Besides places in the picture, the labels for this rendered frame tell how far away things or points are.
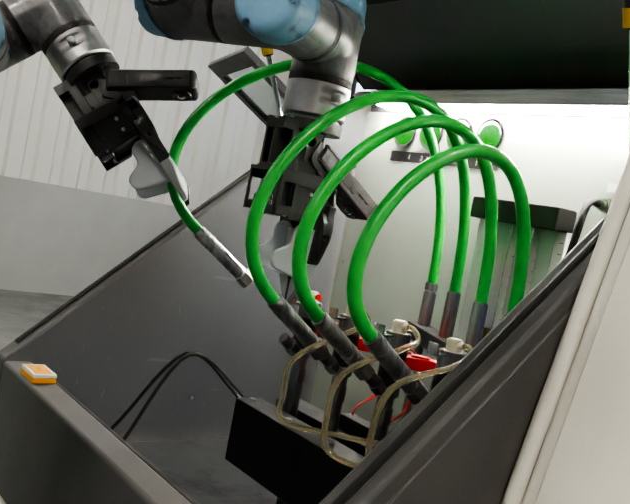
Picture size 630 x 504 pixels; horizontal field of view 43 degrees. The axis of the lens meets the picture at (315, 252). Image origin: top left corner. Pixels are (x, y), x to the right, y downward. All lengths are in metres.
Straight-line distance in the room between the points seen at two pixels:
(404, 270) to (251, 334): 0.27
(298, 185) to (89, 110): 0.30
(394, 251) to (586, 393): 0.64
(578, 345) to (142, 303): 0.69
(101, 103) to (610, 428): 0.70
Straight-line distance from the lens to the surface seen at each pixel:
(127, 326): 1.21
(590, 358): 0.71
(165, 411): 1.28
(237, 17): 0.87
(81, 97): 1.05
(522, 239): 0.84
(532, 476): 0.72
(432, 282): 1.10
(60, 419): 0.95
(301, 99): 0.92
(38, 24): 1.09
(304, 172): 0.93
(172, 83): 1.03
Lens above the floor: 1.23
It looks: 3 degrees down
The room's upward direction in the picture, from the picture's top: 11 degrees clockwise
